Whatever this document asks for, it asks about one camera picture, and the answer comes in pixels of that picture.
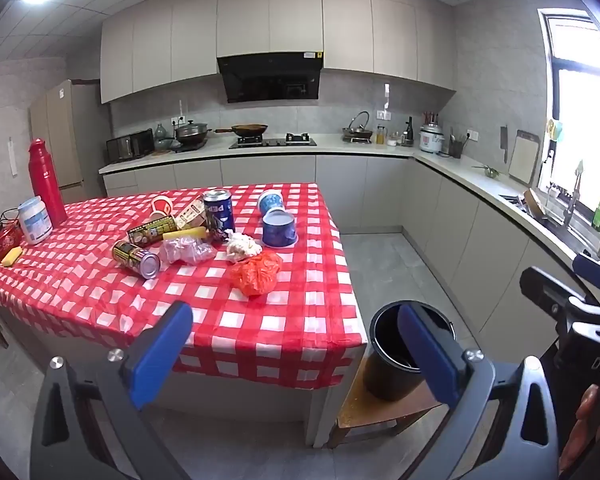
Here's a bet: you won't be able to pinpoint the red instant noodle cup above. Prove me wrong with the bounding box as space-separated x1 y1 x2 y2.
150 195 176 219

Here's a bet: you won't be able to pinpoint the brown wooden tray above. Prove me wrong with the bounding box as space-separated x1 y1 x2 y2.
524 189 552 219

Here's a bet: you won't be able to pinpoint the black yellow drink can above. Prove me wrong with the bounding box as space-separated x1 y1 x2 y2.
126 215 177 247
111 240 161 279

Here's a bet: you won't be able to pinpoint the orange plastic bag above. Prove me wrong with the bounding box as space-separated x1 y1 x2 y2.
230 251 284 298

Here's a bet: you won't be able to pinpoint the person's right hand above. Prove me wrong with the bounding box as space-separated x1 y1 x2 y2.
559 384 600 480

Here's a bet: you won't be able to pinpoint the white paper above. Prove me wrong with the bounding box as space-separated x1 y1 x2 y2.
223 230 263 263

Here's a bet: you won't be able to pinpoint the wooden stool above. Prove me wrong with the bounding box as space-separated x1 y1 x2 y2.
327 355 448 450

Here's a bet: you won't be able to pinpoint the white kitchen island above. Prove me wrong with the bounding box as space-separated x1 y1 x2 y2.
0 290 367 450

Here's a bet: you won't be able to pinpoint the blue paper cup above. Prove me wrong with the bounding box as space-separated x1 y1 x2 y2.
257 190 287 216

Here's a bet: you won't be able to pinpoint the black bucket bin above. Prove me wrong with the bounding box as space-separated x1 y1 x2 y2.
362 300 456 402

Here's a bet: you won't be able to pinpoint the black range hood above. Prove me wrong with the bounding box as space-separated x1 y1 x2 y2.
216 51 325 105

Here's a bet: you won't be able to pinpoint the white rice cooker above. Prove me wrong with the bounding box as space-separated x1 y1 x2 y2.
419 122 447 155

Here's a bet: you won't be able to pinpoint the black gas stove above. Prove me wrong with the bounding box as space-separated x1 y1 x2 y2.
228 132 317 150

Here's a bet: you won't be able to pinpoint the grey upper cabinets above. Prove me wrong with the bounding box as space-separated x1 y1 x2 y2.
99 0 457 105

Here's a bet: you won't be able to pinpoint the blue soda can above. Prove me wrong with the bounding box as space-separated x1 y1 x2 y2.
202 189 236 242

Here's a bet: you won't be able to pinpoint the beige fridge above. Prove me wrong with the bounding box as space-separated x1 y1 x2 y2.
29 79 112 206

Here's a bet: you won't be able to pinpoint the white red-print milk carton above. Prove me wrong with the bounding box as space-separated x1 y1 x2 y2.
172 197 207 231

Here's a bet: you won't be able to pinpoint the kitchen window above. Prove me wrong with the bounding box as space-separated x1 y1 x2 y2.
537 8 600 241

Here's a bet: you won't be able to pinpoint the metal kettle with handle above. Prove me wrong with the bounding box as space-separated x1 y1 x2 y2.
342 111 376 144

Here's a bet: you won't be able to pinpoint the metal faucet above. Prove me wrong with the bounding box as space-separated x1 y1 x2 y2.
562 160 587 226

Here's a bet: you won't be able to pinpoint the red thermos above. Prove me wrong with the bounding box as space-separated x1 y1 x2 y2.
28 138 68 226

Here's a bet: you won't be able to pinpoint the blue round tub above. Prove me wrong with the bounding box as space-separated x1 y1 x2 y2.
261 210 299 247

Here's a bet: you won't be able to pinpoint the red checked tablecloth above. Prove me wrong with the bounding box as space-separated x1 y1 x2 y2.
0 182 368 391

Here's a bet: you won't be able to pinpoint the dark pot with lid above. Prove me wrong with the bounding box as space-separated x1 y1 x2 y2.
174 120 212 150

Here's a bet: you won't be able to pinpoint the clear plastic bag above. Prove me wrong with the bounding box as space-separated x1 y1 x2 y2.
159 236 217 266

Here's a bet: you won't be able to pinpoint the black toaster oven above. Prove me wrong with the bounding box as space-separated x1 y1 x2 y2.
105 129 156 163

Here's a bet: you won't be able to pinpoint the small red kettle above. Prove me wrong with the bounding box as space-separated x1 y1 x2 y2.
0 210 23 262

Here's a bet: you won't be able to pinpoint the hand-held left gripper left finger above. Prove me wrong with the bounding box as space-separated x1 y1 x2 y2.
30 301 195 480

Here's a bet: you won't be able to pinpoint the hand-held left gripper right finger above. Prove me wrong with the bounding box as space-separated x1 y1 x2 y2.
380 304 561 480

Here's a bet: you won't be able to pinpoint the pale cutting board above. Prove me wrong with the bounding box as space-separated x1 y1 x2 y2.
508 130 541 186

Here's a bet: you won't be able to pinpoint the yellow stick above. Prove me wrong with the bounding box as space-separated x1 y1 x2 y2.
162 226 209 242

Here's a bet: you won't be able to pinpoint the white jar blue label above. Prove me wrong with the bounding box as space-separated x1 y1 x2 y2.
18 196 54 246

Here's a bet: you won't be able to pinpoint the black frying pan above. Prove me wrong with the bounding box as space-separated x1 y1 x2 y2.
215 123 270 139

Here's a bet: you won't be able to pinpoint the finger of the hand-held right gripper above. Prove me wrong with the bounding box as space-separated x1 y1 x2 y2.
520 266 583 322
572 252 600 306

